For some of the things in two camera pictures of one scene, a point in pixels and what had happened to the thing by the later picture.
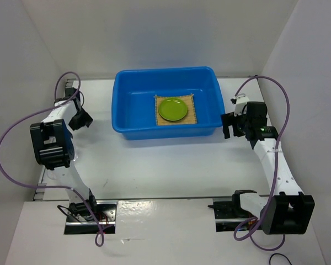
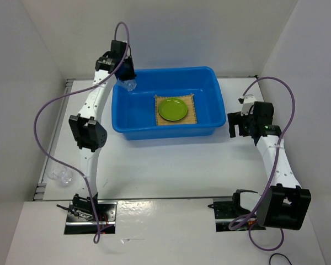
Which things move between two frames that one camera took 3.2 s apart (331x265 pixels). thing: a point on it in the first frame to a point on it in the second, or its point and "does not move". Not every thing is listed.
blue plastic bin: x=133 y=106 does not move
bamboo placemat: x=190 y=117 does not move
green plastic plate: x=172 y=109 does not move
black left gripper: x=85 y=120 to x=131 y=74
